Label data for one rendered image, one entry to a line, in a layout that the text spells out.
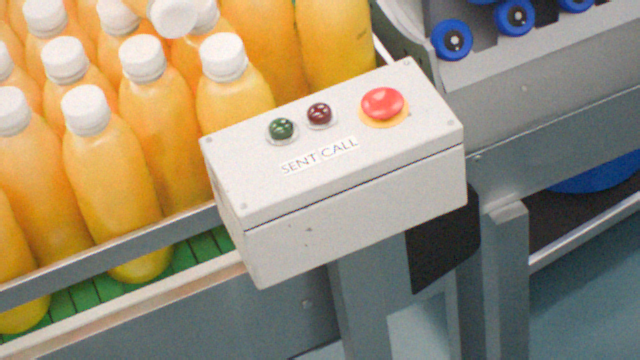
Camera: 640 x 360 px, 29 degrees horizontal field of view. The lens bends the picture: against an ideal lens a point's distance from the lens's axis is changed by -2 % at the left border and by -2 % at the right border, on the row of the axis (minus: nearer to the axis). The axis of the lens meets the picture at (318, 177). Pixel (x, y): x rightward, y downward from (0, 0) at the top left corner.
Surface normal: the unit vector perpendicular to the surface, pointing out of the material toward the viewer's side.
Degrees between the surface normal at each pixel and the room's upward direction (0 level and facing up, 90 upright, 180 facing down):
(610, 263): 0
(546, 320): 0
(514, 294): 90
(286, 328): 90
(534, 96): 71
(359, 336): 90
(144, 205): 90
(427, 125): 0
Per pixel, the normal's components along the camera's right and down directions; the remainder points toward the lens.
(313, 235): 0.39, 0.65
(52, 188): 0.63, 0.52
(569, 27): 0.22, 0.10
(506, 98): 0.32, 0.39
